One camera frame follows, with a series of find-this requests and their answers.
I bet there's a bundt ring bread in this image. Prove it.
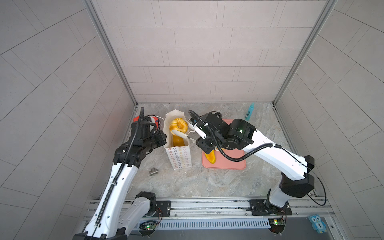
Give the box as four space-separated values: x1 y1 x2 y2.
169 118 189 134

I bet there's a pink tray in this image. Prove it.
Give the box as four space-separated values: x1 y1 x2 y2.
201 118 247 170

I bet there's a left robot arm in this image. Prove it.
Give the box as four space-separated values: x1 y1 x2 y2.
73 109 167 240

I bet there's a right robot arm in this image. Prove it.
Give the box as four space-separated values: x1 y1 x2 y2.
188 110 317 216

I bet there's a teal bottle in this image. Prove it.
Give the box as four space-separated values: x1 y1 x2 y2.
245 103 255 121

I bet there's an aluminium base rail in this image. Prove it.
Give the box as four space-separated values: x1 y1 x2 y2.
79 194 333 236

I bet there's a long baguette bread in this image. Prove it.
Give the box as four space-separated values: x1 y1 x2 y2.
172 135 186 147

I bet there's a small metal fitting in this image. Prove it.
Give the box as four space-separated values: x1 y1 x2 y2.
149 168 159 176

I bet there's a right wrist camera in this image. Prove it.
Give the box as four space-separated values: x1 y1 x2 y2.
189 120 207 139

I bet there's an orange oval bread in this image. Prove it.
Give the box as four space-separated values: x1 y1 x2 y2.
205 150 216 164

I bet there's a blue owl number tag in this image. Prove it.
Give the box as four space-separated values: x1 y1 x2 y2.
308 215 327 234

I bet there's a white paper bag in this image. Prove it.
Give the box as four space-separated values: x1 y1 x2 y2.
163 110 192 170

